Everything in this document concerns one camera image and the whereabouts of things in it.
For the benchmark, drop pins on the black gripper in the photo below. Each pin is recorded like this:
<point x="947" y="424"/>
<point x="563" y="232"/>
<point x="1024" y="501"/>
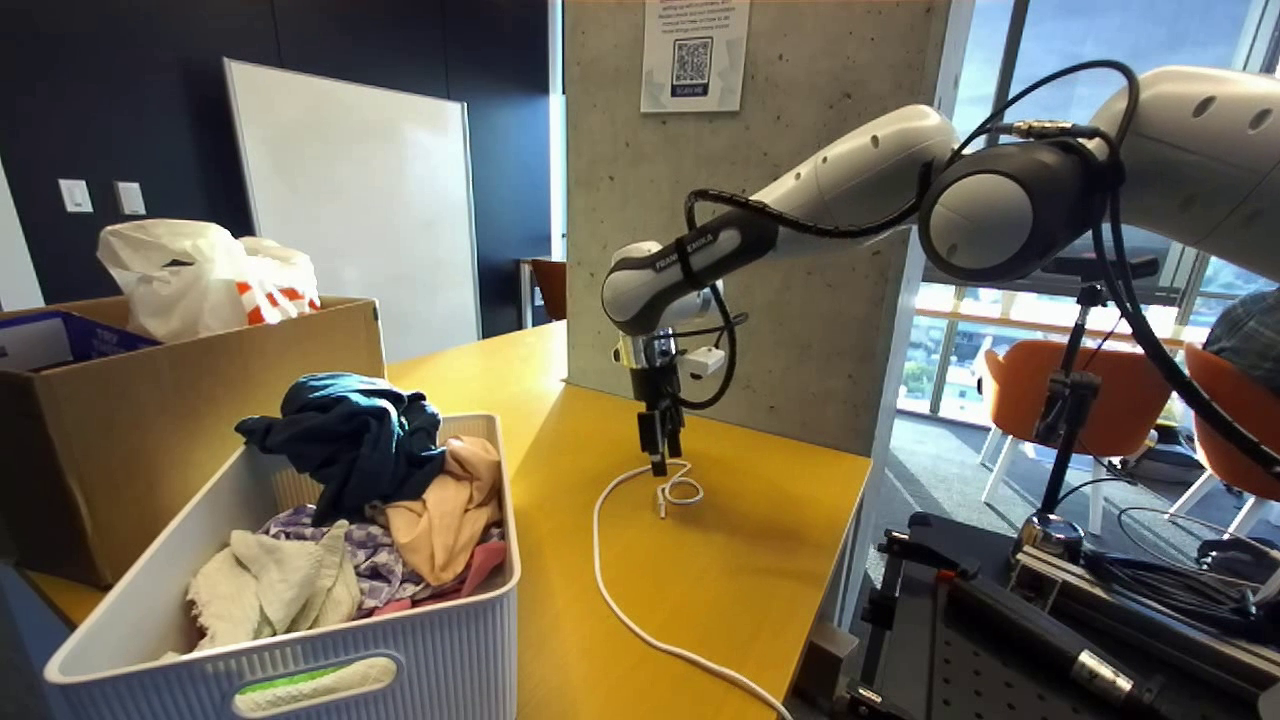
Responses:
<point x="659" y="404"/>

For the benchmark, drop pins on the white shoelace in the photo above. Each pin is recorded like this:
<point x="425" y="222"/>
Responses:
<point x="606" y="575"/>

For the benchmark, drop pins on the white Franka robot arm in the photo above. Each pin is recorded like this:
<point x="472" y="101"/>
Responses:
<point x="852" y="174"/>

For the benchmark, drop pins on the peach cloth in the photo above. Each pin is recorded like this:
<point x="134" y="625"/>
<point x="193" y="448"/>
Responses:
<point x="447" y="514"/>

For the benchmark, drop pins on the white ribbed plastic bin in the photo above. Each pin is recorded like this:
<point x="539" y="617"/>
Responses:
<point x="441" y="655"/>

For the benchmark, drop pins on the purple patterned cloth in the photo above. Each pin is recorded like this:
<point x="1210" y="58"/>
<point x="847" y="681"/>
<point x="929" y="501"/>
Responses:
<point x="381" y="566"/>

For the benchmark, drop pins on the dark blue cloth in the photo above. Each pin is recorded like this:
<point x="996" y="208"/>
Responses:
<point x="353" y="440"/>

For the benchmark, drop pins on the white whiteboard panel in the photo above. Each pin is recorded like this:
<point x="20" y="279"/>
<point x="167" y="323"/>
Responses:
<point x="362" y="201"/>

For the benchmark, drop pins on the cream cloth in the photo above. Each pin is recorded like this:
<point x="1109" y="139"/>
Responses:
<point x="272" y="584"/>

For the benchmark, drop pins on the QR code paper sign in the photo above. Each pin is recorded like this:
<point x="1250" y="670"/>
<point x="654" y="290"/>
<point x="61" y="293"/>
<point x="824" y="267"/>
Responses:
<point x="695" y="55"/>

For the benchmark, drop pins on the black perforated mounting board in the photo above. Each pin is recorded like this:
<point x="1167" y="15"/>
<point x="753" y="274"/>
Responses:
<point x="1065" y="625"/>

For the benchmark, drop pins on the orange chair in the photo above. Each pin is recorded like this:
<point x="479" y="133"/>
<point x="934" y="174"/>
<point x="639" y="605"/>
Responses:
<point x="1123" y="393"/>
<point x="1240" y="424"/>

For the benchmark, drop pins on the white plastic bag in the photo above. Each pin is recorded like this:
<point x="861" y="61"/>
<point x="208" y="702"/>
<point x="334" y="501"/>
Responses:
<point x="187" y="274"/>

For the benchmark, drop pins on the brown cardboard box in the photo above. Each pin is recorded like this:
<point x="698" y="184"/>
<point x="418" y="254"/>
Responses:
<point x="134" y="424"/>

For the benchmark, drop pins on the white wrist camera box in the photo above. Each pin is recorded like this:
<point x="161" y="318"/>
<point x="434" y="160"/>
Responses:
<point x="706" y="364"/>

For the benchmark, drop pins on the white wall switch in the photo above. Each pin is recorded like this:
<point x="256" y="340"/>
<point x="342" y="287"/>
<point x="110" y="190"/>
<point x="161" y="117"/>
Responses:
<point x="131" y="196"/>
<point x="73" y="195"/>

